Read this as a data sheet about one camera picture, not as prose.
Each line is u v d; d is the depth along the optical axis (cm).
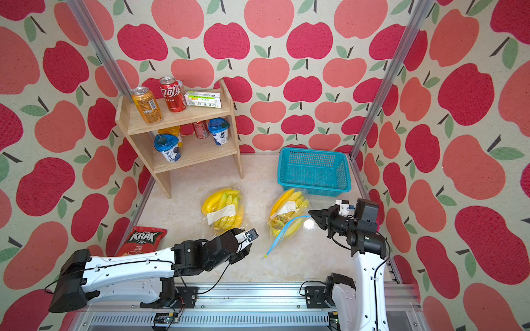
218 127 91
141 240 86
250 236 61
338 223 63
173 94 70
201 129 95
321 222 64
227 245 53
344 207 69
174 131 88
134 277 46
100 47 78
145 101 65
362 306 42
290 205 82
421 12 70
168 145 82
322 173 114
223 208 88
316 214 69
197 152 93
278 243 75
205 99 77
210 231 86
